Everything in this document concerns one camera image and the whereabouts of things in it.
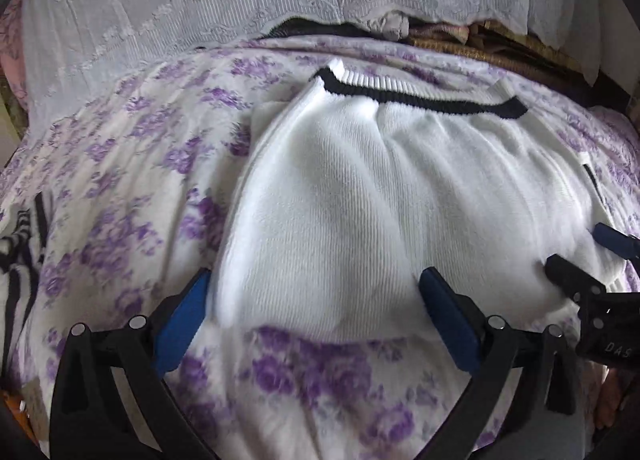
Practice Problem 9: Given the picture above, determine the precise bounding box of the white knit sweater black trim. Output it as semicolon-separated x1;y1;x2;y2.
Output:
212;58;640;341

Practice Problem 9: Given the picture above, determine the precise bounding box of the dark cloth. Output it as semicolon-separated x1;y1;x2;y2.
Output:
267;16;383;41

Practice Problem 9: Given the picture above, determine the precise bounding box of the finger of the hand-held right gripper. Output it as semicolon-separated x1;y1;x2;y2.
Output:
594;221;640;261
544;253;609;301

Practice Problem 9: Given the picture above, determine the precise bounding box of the pink patterned cloth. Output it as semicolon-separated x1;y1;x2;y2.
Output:
0;0;28;108

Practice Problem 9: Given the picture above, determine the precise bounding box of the brown woven mat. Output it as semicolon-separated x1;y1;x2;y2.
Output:
407;20;597;89

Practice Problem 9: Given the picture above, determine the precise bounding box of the black white striped cloth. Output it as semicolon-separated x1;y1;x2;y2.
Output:
0;191;53;373

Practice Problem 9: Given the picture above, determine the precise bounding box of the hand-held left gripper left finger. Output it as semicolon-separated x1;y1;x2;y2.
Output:
47;267;217;460

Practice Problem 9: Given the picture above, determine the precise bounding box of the purple floral bedsheet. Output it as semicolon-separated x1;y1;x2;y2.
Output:
0;34;640;460

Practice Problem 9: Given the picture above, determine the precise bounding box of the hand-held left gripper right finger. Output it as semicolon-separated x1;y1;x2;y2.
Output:
417;266;581;460

